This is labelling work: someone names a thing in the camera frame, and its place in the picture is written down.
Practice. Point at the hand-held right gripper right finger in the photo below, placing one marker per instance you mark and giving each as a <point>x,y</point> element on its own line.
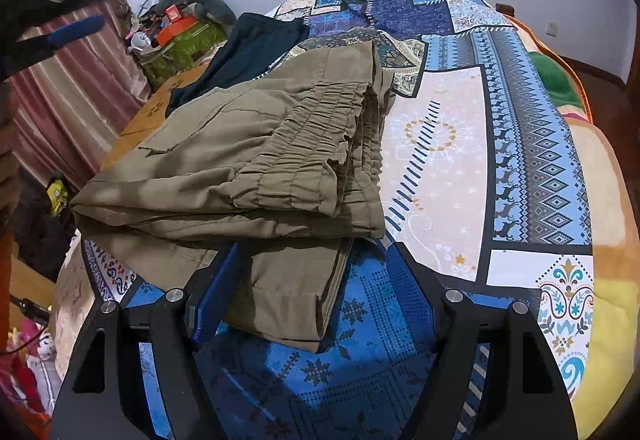
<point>417,305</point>

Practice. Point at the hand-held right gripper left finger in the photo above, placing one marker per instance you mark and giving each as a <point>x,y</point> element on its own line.
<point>215,292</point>

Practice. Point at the khaki pants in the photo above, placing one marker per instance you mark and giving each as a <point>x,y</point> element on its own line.
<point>225,159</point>

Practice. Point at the dark navy pants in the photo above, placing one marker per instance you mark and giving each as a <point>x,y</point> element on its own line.
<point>250,44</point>

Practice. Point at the pink striped curtain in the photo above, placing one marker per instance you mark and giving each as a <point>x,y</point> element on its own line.
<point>75,84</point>

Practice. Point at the small red box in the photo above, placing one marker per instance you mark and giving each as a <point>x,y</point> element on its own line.
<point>173,13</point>

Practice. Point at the orange box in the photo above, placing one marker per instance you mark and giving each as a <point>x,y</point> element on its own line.
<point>177,30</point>

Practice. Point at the green storage box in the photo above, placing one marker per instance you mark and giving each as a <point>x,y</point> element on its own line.
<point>185,52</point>

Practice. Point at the light wooden board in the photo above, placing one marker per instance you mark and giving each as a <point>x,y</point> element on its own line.
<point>145,119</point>

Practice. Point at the blue patchwork blanket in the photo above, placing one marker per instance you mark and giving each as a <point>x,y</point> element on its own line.
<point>450,144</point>

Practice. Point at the yellow plush toy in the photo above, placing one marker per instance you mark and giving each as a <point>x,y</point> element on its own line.
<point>59,195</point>

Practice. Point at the dark cloth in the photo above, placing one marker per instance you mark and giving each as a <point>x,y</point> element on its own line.
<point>45,245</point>

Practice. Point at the white wall socket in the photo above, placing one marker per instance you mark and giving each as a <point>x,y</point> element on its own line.
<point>552,30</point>

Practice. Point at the wooden bed frame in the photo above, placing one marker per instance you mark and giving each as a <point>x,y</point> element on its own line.
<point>505,9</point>

